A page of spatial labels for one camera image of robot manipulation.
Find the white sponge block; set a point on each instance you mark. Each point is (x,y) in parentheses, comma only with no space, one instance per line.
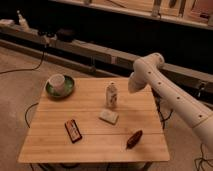
(108,116)

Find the white spray bottle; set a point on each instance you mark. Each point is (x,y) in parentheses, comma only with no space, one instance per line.
(23,22)

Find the dark red rectangular box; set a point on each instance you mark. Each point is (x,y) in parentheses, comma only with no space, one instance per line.
(73,131)

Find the green plate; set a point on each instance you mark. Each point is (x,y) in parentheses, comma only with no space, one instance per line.
(68,89)

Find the small white bottle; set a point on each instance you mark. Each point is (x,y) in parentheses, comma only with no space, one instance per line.
(111,95)

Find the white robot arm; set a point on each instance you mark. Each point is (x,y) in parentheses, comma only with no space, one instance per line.
(195,114)

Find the dark red brown object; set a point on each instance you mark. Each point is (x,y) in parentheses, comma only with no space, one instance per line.
(134,139)

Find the black device on ledge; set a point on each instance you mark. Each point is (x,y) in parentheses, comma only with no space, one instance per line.
(65,35)

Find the white cup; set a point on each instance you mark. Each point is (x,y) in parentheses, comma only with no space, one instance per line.
(57,81)

